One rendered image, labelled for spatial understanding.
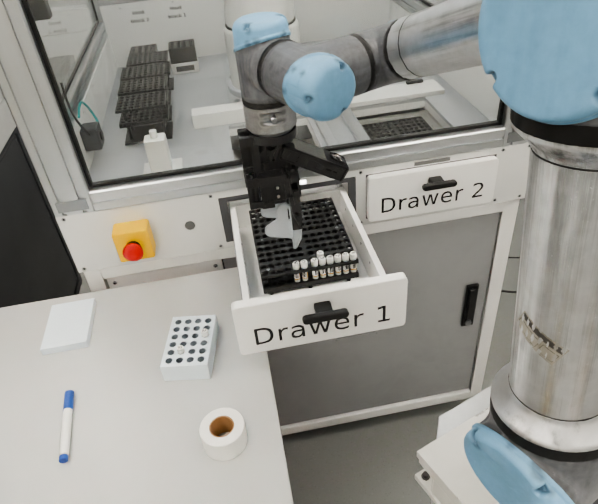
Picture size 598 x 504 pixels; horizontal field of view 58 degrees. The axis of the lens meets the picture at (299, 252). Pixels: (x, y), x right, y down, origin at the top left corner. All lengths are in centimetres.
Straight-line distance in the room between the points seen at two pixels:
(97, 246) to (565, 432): 95
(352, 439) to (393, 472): 16
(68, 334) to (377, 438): 103
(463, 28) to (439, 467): 54
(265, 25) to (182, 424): 62
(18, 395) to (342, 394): 91
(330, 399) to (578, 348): 124
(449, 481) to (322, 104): 50
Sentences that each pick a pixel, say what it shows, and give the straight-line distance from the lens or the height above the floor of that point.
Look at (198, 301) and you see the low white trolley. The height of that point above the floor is 76.
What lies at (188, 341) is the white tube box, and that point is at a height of 80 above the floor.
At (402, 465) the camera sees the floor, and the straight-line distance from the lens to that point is 176.
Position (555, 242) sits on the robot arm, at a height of 127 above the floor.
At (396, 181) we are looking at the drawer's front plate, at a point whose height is 91.
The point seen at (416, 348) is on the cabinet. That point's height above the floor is 33.
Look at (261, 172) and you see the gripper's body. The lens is 82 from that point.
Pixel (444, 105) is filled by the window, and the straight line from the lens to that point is 118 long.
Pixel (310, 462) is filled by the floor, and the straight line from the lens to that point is 176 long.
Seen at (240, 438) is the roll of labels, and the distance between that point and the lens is 87.
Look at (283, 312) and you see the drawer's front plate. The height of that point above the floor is 90.
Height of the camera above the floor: 151
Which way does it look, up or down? 38 degrees down
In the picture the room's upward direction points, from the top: 6 degrees counter-clockwise
